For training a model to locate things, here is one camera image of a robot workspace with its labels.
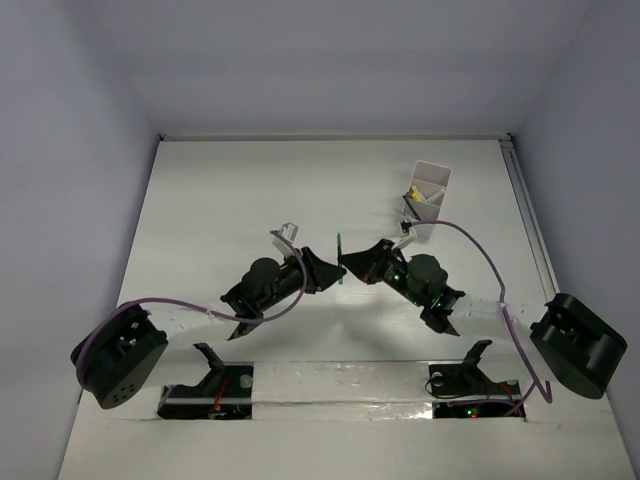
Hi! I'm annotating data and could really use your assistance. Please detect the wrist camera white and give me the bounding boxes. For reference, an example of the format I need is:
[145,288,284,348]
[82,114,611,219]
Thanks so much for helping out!
[272,222,299,256]
[393,218,420,250]

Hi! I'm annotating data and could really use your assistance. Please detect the purple cable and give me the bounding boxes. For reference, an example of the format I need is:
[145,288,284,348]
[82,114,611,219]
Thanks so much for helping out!
[407,219,554,417]
[74,230,307,401]

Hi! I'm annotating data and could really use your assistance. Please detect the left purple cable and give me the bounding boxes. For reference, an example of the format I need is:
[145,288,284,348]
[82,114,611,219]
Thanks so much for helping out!
[74,230,307,401]

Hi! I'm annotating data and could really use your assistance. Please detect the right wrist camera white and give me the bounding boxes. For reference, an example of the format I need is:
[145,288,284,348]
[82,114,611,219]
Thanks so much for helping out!
[393,218,420,250]

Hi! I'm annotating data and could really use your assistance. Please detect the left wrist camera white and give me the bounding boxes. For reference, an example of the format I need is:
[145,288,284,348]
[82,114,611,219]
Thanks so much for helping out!
[272,222,299,256]

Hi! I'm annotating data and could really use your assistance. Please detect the dark green capped pen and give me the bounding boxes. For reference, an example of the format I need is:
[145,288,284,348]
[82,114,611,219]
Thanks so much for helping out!
[336,232,346,285]

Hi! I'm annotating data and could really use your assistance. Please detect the aluminium rail right edge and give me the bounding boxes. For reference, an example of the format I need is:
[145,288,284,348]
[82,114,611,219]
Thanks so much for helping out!
[499,136,559,300]

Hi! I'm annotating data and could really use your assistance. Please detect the white marker pale yellow cap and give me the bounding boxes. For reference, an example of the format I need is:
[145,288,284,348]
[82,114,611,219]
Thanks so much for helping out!
[407,184,426,202]

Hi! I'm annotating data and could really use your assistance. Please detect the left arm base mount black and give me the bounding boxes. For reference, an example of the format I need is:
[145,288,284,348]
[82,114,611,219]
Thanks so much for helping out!
[157,343,254,421]

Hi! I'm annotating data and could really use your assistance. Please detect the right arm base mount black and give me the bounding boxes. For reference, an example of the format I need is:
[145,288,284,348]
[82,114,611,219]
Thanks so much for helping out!
[424,340,526,420]

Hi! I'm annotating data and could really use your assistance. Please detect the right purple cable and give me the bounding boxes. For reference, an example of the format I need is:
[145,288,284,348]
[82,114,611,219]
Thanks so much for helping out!
[407,219,554,417]

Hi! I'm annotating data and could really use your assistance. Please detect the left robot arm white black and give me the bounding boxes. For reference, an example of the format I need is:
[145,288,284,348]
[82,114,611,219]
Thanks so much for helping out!
[70,247,346,410]

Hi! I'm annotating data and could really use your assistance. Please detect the white divided organizer box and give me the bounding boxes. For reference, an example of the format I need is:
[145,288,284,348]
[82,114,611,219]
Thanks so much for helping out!
[401,161,451,221]

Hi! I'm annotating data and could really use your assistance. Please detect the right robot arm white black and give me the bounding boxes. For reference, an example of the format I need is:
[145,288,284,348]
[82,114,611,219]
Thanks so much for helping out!
[339,239,628,399]

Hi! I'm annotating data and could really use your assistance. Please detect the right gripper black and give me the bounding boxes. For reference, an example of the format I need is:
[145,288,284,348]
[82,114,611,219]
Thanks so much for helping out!
[338,237,425,307]

